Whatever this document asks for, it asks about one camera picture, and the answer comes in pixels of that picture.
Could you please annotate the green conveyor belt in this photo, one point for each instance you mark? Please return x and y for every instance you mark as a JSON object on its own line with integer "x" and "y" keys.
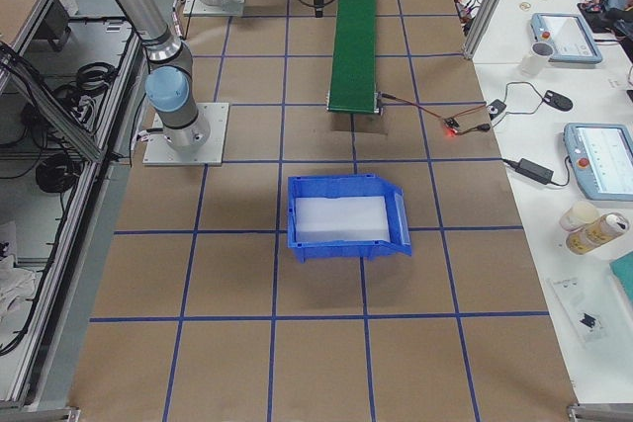
{"x": 353, "y": 86}

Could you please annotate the small sensor board red LED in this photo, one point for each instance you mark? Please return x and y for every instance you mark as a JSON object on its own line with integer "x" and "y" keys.
{"x": 451, "y": 126}

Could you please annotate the white cup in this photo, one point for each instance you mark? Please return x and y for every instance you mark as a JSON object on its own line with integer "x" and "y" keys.
{"x": 536, "y": 59}

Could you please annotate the blue plastic bin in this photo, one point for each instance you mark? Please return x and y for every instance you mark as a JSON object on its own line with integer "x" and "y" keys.
{"x": 355, "y": 216}

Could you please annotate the teach pendant far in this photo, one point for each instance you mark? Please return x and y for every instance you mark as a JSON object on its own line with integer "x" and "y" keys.
{"x": 569, "y": 35}

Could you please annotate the teach pendant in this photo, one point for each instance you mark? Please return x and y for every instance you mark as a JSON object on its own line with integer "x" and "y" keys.
{"x": 569, "y": 35}
{"x": 601, "y": 158}

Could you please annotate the black power brick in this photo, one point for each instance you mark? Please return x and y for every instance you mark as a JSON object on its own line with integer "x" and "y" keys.
{"x": 534, "y": 171}

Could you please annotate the teach pendant near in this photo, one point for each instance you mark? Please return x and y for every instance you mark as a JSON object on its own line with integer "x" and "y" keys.
{"x": 601, "y": 158}

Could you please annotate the yellow drink can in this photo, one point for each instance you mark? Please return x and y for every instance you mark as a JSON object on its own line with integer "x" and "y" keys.
{"x": 597, "y": 233}

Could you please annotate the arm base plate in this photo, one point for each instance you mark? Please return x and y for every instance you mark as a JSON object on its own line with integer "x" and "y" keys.
{"x": 213, "y": 8}
{"x": 198, "y": 144}

